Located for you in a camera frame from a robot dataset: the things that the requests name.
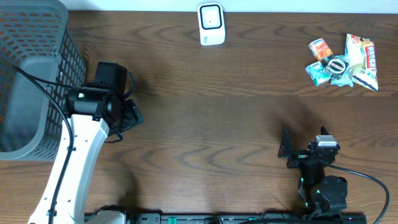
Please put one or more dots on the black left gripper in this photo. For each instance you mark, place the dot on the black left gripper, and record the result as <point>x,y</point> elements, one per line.
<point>133,115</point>

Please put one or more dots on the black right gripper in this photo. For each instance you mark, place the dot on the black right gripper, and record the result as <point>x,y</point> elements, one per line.
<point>300,156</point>

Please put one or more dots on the small teal white box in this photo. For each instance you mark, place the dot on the small teal white box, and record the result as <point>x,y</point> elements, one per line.
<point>317,74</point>

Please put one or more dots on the teal candy wrapper packet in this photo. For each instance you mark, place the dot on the teal candy wrapper packet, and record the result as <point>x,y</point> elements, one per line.
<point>345,79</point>

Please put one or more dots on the dark green round-label packet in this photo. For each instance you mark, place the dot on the dark green round-label packet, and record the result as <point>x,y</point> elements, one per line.
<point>335,65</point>

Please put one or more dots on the small orange juice box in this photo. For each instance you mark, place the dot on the small orange juice box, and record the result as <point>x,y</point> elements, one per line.
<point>320,49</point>

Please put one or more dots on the large white snack bag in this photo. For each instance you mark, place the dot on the large white snack bag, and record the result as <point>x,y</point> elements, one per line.
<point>361,55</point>

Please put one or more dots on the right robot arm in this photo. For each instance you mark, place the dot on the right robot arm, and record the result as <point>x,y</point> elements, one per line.
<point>323,195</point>

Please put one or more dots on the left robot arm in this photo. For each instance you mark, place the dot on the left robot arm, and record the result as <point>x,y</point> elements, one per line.
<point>93,113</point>

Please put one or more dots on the white barcode scanner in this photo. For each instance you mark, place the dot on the white barcode scanner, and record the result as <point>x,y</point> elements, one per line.
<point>211,23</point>

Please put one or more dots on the grey plastic mesh basket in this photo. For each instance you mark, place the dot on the grey plastic mesh basket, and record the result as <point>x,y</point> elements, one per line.
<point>35,38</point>

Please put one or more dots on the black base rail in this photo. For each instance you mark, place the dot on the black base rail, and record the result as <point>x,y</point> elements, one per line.
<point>222,218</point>

